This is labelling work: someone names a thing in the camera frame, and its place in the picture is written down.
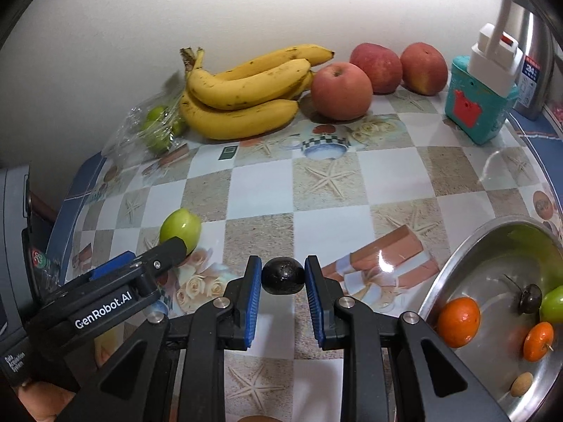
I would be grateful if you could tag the checked printed tablecloth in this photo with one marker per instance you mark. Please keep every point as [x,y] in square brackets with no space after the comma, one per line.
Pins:
[330,176]

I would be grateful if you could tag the tan longan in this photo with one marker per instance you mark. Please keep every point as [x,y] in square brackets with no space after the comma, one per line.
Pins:
[521,383]

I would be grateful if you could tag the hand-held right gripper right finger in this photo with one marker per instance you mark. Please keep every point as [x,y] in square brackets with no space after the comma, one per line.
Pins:
[314,303]

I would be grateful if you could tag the dark cherry with stem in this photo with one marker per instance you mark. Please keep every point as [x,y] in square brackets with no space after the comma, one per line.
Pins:
[530,299]

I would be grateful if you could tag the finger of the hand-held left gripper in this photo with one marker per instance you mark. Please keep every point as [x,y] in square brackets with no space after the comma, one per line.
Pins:
[145,272]
[112,266]

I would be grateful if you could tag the orange mandarin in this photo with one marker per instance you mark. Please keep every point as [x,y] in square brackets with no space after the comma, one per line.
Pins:
[538,341]
[259,419]
[458,321]

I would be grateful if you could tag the steel thermos jug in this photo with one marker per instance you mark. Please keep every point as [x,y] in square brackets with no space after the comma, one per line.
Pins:
[534,92]

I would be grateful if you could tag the green jujube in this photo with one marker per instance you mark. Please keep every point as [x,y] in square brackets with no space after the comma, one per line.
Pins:
[180,228]
[553,304]

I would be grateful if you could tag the person's left hand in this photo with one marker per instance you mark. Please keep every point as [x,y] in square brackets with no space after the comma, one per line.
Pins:
[46,402]

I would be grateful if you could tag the yellow banana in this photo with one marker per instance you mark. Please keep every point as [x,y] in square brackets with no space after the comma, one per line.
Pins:
[301,85]
[290,55]
[237,118]
[246,85]

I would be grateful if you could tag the teal plastic box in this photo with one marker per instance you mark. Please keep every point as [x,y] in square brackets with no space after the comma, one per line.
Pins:
[473,110]

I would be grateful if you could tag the steel basin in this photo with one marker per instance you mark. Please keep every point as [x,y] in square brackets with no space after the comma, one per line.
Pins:
[492,272]

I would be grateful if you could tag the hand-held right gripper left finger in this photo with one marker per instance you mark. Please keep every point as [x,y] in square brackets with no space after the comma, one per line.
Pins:
[254,303]

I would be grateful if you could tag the plastic bag of green jujubes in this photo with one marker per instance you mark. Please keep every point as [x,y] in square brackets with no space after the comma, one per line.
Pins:
[149,127]

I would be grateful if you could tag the small dark plum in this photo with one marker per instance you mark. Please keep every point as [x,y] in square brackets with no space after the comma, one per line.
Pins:
[283,277]

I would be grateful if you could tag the red apple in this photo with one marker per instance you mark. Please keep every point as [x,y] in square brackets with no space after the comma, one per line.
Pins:
[424,68]
[376,68]
[342,92]

